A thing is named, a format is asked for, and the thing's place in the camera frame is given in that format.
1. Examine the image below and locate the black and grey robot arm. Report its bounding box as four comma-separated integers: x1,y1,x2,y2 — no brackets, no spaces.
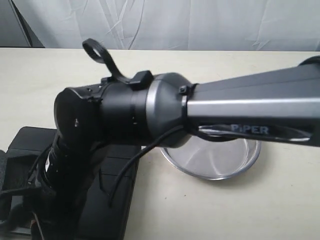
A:
0,56,320,240

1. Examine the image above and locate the black plastic tool case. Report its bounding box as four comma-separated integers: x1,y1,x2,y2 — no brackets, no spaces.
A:
0,127,141,240

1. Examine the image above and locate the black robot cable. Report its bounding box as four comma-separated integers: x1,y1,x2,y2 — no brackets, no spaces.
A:
106,123,186,208

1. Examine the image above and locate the white wrinkled backdrop curtain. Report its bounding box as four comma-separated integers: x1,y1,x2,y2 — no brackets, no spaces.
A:
14,0,320,52

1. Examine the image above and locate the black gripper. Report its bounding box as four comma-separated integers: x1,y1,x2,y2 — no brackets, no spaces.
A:
7,159,87,240

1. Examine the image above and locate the round stainless steel tray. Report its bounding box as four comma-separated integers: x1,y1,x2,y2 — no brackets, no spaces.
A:
160,136,262,181

